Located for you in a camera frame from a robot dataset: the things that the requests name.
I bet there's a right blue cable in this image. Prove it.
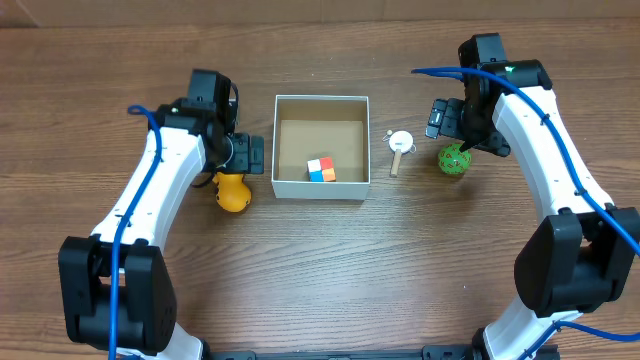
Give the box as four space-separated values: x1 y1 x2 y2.
410 66 640 360

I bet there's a white round wooden-handled tool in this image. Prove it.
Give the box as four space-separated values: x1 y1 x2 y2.
382 130 416 178

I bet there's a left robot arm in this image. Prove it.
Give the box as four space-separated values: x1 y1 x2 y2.
58 69 264 359

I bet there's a yellow rubber dolphin toy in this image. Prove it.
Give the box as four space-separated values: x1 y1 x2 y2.
213 173 252 213

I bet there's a green patterned ball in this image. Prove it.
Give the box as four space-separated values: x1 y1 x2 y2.
438 144 472 175

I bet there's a blue cable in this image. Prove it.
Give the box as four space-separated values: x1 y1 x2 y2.
107 104 164 360
410 66 640 360

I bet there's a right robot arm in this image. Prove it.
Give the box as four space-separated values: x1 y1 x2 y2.
423 33 639 359

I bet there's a left blue cable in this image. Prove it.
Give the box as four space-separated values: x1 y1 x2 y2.
107 104 164 360

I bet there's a colourful puzzle cube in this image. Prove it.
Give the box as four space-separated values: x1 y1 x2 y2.
307 157 336 182

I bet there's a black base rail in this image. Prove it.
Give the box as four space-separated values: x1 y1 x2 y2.
199 342 561 360

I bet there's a white cardboard box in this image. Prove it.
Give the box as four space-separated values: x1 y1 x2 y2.
271 95 371 201

